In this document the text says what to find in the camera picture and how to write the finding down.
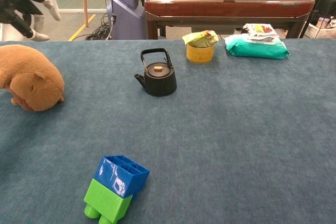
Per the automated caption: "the black tripod stand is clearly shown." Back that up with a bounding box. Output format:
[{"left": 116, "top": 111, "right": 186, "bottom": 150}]
[{"left": 299, "top": 0, "right": 333, "bottom": 38}]

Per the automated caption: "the black equipment bag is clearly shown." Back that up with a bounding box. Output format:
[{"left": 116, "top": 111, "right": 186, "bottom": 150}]
[{"left": 311, "top": 0, "right": 336, "bottom": 25}]

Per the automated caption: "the blue plastic building block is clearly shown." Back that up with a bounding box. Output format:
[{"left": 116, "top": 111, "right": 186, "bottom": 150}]
[{"left": 93, "top": 155, "right": 151, "bottom": 200}]

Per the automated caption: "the green plastic building block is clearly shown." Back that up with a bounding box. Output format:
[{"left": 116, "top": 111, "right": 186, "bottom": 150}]
[{"left": 83, "top": 178, "right": 133, "bottom": 224}]

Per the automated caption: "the white cardboard box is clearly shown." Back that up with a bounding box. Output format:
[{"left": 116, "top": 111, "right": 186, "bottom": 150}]
[{"left": 306, "top": 16, "right": 336, "bottom": 39}]

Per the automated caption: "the black cast iron teapot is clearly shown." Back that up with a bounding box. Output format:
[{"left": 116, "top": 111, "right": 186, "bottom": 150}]
[{"left": 134, "top": 48, "right": 177, "bottom": 97}]

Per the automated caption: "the brown wooden mahjong table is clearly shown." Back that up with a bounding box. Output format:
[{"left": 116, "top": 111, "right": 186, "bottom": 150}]
[{"left": 144, "top": 0, "right": 316, "bottom": 40}]

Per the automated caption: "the brown capybara plush toy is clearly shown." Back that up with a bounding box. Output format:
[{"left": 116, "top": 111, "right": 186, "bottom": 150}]
[{"left": 0, "top": 44, "right": 66, "bottom": 112}]

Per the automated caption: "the teal wet wipes pack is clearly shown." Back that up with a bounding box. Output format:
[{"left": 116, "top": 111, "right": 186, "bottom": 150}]
[{"left": 224, "top": 34, "right": 291, "bottom": 60}]

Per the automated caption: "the yellow round tin can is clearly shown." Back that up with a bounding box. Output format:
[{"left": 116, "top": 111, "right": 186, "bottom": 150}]
[{"left": 186, "top": 42, "right": 215, "bottom": 65}]

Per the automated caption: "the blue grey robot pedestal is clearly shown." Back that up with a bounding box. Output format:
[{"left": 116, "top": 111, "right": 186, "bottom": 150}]
[{"left": 106, "top": 0, "right": 148, "bottom": 40}]

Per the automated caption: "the black floor cable bundle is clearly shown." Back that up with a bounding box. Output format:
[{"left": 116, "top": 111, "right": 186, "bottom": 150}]
[{"left": 85, "top": 13, "right": 113, "bottom": 41}]

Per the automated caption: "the blue carpet table mat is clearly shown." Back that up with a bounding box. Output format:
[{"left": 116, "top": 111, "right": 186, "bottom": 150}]
[{"left": 0, "top": 38, "right": 336, "bottom": 224}]

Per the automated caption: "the black teapot lid wooden knob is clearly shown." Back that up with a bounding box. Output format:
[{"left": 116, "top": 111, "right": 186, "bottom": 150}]
[{"left": 146, "top": 62, "right": 171, "bottom": 78}]

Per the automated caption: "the white red snack packet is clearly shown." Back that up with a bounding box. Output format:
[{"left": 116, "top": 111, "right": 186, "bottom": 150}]
[{"left": 243, "top": 23, "right": 280, "bottom": 45}]

